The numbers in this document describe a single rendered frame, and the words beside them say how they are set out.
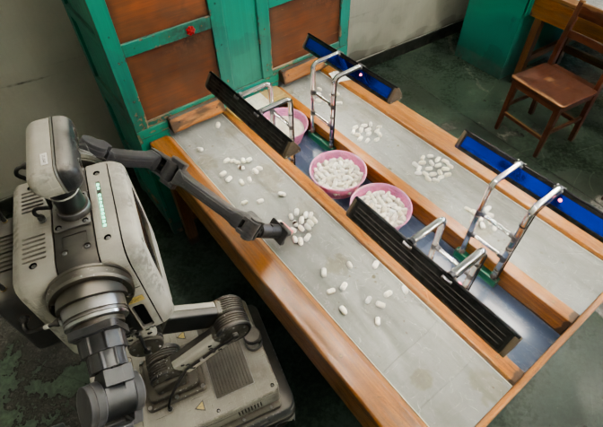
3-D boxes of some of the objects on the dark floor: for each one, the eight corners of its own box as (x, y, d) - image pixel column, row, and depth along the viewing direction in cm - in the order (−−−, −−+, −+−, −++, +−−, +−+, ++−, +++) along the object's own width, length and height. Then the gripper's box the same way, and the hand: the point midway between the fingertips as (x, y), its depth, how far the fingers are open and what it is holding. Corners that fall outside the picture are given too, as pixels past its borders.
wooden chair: (490, 127, 338) (535, 13, 271) (528, 110, 352) (581, -3, 284) (535, 161, 312) (597, 43, 245) (575, 141, 326) (644, 24, 258)
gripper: (255, 229, 170) (281, 230, 182) (270, 246, 164) (295, 246, 176) (264, 215, 168) (289, 217, 180) (279, 231, 162) (304, 233, 174)
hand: (291, 231), depth 178 cm, fingers closed
